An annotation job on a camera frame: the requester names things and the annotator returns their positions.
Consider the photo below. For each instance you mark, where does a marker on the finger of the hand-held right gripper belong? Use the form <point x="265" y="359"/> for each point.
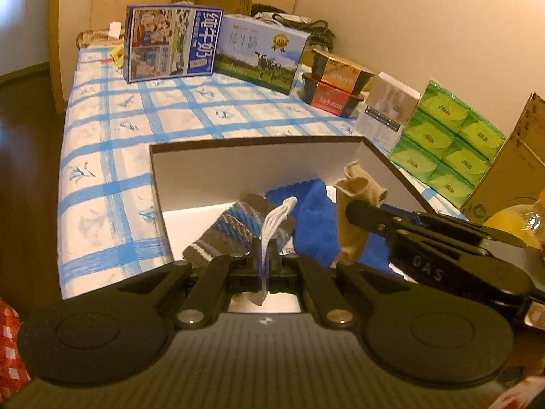
<point x="370" y="217"/>
<point x="417" y="219"/>

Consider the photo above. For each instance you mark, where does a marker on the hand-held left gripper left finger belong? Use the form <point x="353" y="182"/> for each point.
<point x="255" y="266"/>

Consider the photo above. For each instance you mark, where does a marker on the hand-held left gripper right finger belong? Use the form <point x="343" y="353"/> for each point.
<point x="272" y="268"/>

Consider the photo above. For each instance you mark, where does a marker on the beige sock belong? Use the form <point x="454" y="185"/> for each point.
<point x="351" y="204"/>

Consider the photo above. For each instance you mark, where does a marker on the grey striped knitted sock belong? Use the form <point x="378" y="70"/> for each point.
<point x="230" y="230"/>

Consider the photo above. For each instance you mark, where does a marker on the blue towel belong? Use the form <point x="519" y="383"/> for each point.
<point x="311" y="221"/>

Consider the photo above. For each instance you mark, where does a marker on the orange juice bottle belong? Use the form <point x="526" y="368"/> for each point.
<point x="511" y="221"/>

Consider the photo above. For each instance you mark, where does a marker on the stack of green tissue packs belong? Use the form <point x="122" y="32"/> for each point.
<point x="447" y="145"/>

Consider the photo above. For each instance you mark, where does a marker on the large brown cardboard box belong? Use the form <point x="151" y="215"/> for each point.
<point x="511" y="170"/>

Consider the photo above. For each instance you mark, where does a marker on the white product box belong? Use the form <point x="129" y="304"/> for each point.
<point x="383" y="110"/>

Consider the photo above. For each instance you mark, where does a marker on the red label noodle bowl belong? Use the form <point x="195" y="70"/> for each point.
<point x="330" y="98"/>

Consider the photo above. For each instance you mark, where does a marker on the blue checked bed sheet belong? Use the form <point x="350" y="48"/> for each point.
<point x="110" y="170"/>

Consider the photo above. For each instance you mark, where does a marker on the cow print milk box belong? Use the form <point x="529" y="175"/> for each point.
<point x="259" y="55"/>

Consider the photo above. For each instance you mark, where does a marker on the black bag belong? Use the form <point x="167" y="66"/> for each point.
<point x="298" y="23"/>

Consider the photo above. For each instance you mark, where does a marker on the blue cartoon milk carton box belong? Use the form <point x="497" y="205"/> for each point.
<point x="170" y="42"/>

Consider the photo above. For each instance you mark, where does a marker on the small yellow packet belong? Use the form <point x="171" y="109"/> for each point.
<point x="118" y="57"/>

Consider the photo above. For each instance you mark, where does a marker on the red checked cloth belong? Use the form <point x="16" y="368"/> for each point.
<point x="10" y="349"/>

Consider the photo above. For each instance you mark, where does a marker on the wicker basket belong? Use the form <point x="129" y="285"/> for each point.
<point x="91" y="38"/>

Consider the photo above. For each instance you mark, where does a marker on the light wooden side panel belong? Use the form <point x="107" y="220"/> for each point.
<point x="64" y="30"/>

